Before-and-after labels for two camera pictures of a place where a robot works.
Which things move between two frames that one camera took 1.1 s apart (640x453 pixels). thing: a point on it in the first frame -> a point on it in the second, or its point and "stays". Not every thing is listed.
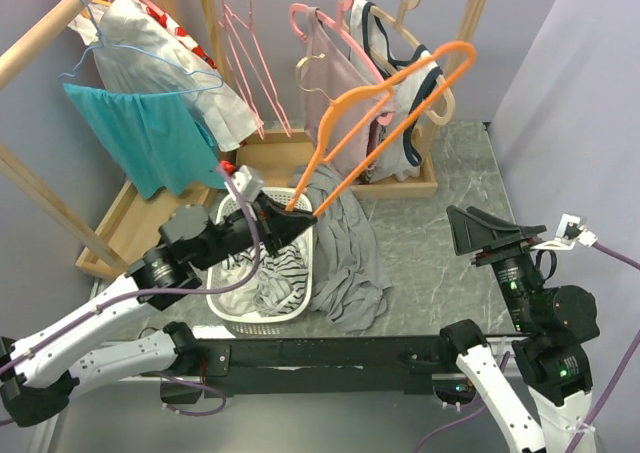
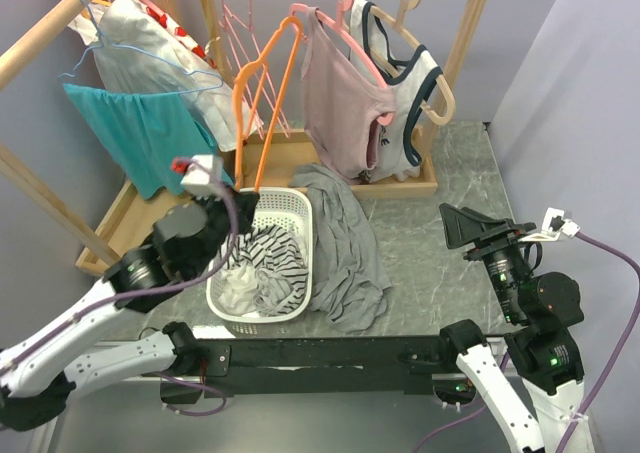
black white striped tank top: (282, 280) stays
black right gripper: (473, 225) stays
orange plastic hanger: (360, 93) -> (262, 64)
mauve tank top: (344, 98) stays
